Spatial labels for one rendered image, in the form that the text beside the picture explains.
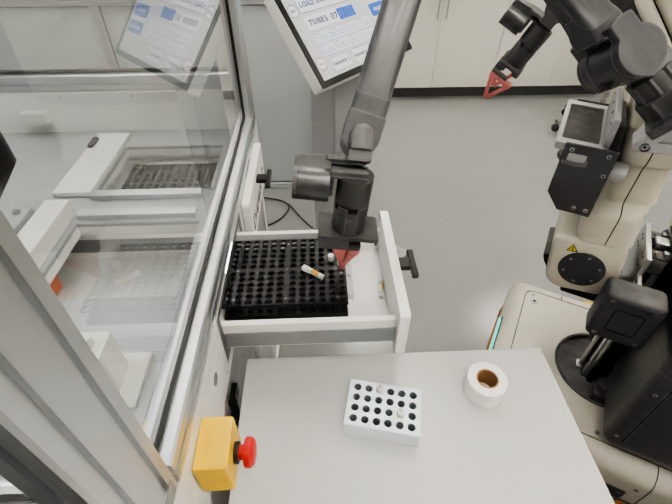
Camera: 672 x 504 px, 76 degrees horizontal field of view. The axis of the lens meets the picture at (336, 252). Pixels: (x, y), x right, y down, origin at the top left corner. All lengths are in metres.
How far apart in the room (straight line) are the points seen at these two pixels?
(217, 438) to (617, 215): 0.93
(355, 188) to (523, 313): 1.14
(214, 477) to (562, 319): 1.36
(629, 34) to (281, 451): 0.83
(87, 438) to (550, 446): 0.69
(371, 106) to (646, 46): 0.41
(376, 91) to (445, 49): 3.16
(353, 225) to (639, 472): 1.10
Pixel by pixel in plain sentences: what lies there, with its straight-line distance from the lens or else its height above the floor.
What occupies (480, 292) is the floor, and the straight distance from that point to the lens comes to 2.11.
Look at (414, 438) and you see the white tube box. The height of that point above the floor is 0.79.
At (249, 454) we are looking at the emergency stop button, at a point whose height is 0.89.
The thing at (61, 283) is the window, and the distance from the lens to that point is 0.37.
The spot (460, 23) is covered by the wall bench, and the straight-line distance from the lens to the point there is 3.81.
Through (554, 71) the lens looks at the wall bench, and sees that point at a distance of 4.23.
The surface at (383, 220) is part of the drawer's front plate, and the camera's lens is 0.89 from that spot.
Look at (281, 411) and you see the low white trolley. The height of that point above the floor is 0.76.
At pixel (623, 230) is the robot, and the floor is 0.86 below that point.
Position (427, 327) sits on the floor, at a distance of 1.91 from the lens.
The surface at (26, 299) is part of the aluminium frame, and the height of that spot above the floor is 1.28.
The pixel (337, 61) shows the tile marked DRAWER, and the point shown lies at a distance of 1.50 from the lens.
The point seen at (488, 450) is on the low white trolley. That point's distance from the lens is 0.81.
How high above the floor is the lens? 1.47
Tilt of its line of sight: 42 degrees down
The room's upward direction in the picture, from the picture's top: straight up
